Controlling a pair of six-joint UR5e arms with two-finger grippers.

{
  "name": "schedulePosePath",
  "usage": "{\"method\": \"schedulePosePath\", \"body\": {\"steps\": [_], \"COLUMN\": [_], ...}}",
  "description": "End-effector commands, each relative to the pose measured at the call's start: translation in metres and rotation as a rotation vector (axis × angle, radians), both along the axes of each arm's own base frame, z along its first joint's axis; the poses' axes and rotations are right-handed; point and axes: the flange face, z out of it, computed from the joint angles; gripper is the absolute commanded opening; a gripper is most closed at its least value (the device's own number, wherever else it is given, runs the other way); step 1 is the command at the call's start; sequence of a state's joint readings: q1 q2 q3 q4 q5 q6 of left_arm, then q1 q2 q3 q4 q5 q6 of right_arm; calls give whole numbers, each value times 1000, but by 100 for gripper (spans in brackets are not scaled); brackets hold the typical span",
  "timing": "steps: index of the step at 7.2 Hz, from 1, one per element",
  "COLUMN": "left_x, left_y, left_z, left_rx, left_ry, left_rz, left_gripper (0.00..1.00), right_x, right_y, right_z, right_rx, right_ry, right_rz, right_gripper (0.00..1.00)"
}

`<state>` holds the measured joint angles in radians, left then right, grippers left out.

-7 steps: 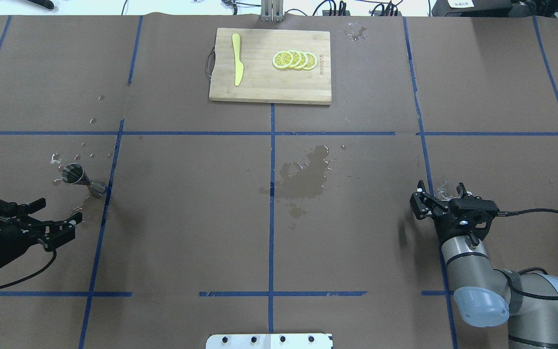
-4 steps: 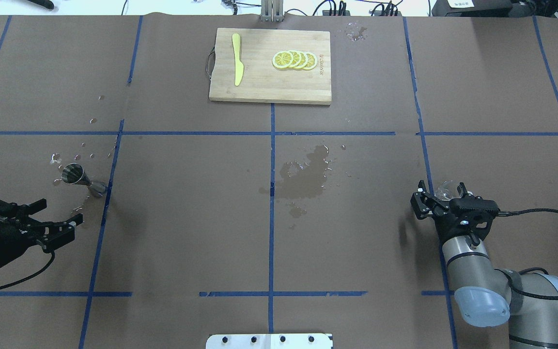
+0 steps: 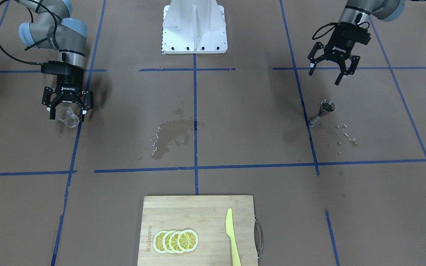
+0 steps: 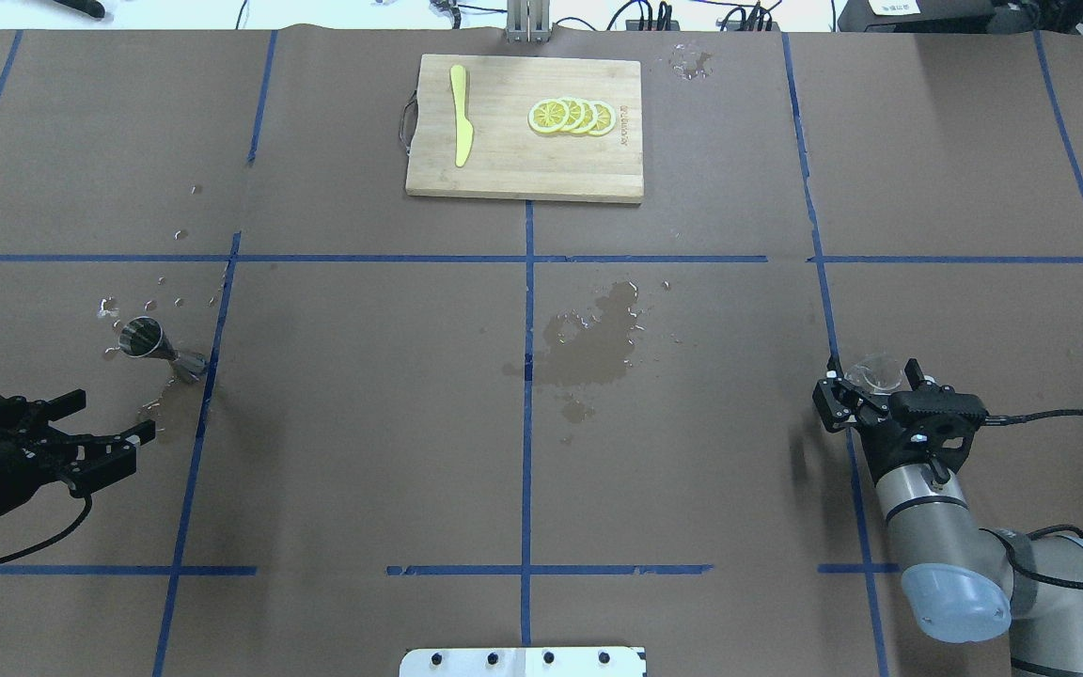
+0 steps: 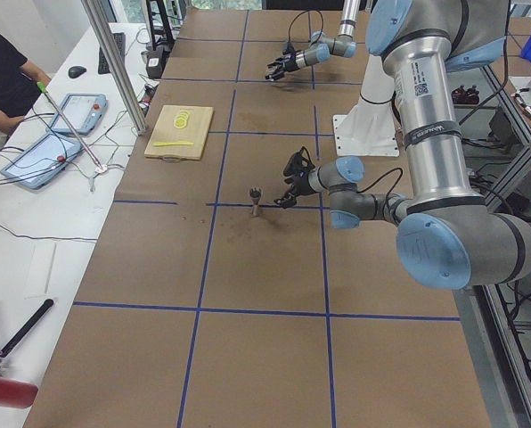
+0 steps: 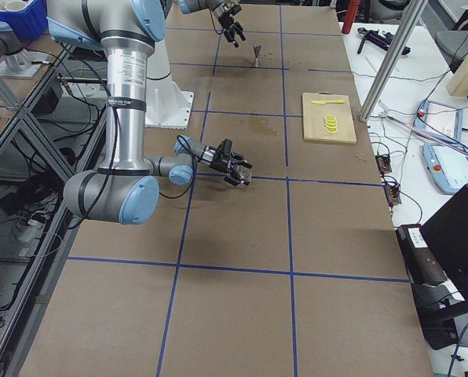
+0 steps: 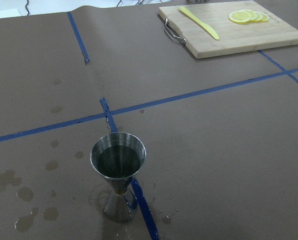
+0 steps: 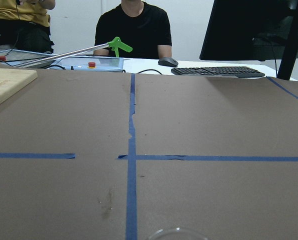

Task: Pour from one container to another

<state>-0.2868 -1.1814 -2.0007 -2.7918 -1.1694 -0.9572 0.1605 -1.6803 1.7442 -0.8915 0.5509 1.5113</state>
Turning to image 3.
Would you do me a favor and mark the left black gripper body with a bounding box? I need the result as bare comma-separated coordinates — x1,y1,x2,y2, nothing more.
310,23,359,69

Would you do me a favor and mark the yellow plastic knife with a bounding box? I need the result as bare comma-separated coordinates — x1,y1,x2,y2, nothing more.
225,208,241,266

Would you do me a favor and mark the small glass beaker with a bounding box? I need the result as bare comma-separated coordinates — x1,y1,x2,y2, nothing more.
56,107,79,128

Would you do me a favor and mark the steel jigger measuring cup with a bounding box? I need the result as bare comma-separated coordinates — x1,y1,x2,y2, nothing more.
309,99,336,127

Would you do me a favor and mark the front lemon slice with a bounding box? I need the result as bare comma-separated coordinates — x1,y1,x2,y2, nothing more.
177,229,199,252

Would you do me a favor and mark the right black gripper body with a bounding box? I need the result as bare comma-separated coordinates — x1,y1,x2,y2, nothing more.
42,66,93,104

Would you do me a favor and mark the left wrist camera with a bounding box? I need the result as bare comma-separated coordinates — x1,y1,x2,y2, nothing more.
343,25,371,45

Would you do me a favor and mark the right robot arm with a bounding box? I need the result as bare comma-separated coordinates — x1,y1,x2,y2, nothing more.
18,0,93,121

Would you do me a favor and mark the lemon slice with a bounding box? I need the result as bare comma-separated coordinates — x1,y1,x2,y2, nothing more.
177,229,199,252
169,231,184,253
153,230,168,254
162,230,176,253

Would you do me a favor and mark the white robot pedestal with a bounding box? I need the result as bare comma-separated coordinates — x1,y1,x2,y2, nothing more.
161,0,228,54

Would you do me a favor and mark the wooden cutting board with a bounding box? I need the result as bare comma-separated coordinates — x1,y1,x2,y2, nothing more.
137,195,258,266

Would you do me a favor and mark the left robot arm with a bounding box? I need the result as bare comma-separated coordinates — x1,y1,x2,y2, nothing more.
308,0,405,85

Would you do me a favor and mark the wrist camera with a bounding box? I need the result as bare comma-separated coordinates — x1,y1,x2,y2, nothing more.
41,61,77,75
343,25,371,45

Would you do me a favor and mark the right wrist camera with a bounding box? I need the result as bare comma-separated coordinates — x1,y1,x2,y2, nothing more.
41,61,77,75

